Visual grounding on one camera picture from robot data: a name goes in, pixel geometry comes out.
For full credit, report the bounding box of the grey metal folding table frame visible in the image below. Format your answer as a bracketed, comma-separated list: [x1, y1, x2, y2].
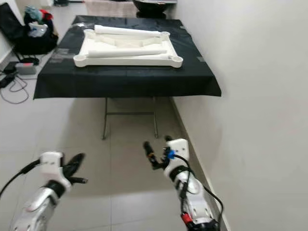
[103, 96, 159, 141]

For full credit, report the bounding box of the black round basin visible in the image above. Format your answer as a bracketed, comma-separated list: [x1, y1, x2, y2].
[132, 0, 178, 20]

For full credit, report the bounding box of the colourful clothes pile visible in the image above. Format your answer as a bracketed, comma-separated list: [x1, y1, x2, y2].
[24, 6, 54, 38]

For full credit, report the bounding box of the black router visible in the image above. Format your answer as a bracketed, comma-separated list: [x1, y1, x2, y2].
[19, 56, 40, 65]

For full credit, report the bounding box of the black power adapter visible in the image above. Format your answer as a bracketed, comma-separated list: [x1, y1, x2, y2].
[0, 73, 16, 88]

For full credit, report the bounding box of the white plastic table leg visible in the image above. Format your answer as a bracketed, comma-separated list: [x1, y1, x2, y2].
[87, 47, 170, 60]
[94, 25, 169, 39]

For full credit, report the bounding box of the black duffel bag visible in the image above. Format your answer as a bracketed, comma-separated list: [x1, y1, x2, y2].
[12, 12, 59, 55]

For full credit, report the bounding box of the black floor cable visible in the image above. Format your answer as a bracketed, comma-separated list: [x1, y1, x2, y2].
[0, 72, 29, 104]

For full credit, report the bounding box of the beige fabric ottoman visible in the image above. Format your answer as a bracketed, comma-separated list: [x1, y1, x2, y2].
[84, 0, 138, 18]

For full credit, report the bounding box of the white plastic table top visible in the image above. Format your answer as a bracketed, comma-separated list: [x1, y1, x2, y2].
[73, 26, 184, 68]

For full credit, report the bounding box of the grey electronic box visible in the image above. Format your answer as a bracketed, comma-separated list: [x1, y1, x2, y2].
[15, 62, 37, 76]

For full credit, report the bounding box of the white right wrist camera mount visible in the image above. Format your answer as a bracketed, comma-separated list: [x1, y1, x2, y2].
[163, 138, 190, 181]

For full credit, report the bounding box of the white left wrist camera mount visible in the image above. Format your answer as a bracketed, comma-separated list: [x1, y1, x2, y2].
[39, 151, 74, 192]

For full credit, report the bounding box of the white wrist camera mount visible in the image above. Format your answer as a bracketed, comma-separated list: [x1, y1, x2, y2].
[39, 151, 74, 192]
[163, 138, 190, 181]

